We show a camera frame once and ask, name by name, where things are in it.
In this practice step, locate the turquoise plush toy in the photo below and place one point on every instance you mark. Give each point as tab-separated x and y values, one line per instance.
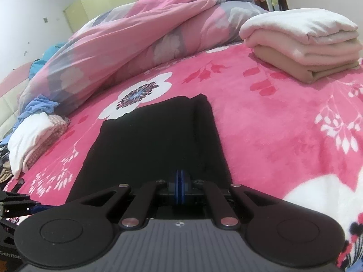
48	53

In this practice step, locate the white crumpled garment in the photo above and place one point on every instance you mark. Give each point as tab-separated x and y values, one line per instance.
25	138

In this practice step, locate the stack of folded clothes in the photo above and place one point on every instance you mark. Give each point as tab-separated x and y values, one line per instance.
297	22

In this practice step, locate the dark patterned garment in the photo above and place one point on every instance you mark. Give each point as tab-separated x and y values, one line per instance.
4	158

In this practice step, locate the beige folded garment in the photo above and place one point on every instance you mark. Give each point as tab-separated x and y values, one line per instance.
283	65

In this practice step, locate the pink floral quilt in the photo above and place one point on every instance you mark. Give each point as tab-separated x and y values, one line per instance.
127	34

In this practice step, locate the pink flower-print blanket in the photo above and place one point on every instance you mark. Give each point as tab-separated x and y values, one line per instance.
269	113

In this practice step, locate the black t-shirt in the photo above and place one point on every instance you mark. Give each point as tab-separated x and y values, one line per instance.
147	141

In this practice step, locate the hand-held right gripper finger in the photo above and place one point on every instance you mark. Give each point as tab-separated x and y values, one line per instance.
184	187
177	187

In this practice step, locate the cream padded headboard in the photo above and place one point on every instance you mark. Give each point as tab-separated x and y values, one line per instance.
8	104

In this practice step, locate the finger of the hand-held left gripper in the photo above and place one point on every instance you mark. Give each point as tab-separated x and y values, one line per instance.
17	205

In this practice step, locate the light blue garment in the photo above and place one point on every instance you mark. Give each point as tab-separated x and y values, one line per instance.
37	106

